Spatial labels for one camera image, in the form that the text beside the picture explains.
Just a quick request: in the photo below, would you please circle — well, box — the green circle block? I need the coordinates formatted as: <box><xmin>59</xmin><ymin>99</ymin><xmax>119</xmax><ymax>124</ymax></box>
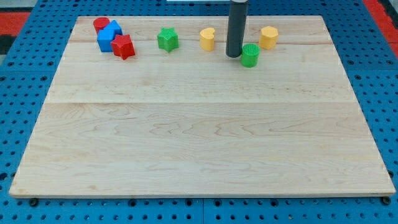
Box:
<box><xmin>241</xmin><ymin>44</ymin><xmax>261</xmax><ymax>68</ymax></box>

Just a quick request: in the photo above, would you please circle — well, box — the yellow hexagon block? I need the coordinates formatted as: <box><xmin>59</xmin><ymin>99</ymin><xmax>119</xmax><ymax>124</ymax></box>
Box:
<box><xmin>259</xmin><ymin>26</ymin><xmax>279</xmax><ymax>50</ymax></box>

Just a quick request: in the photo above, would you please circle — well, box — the red circle block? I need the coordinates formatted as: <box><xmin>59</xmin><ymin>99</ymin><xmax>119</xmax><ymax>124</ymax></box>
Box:
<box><xmin>93</xmin><ymin>17</ymin><xmax>110</xmax><ymax>34</ymax></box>

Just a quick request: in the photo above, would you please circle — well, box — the light wooden board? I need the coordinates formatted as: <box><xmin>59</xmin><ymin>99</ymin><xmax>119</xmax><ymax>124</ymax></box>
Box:
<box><xmin>9</xmin><ymin>16</ymin><xmax>396</xmax><ymax>198</ymax></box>

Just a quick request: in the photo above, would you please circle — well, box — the yellow heart block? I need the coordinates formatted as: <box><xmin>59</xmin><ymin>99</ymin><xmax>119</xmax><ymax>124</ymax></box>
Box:
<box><xmin>200</xmin><ymin>27</ymin><xmax>215</xmax><ymax>51</ymax></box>

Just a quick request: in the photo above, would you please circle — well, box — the green star block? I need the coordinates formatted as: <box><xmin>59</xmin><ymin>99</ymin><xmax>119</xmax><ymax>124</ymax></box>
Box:
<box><xmin>157</xmin><ymin>27</ymin><xmax>179</xmax><ymax>52</ymax></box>

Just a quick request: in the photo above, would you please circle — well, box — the red star block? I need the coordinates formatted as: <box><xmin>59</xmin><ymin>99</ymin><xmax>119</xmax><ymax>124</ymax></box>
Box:
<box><xmin>111</xmin><ymin>34</ymin><xmax>136</xmax><ymax>60</ymax></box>

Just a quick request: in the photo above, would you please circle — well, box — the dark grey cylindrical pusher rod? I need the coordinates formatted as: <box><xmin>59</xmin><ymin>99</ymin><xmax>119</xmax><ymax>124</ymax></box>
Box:
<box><xmin>226</xmin><ymin>0</ymin><xmax>249</xmax><ymax>58</ymax></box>

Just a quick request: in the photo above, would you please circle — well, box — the blue cube block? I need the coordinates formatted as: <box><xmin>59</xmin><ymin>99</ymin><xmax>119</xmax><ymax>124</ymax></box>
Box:
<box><xmin>97</xmin><ymin>20</ymin><xmax>123</xmax><ymax>52</ymax></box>

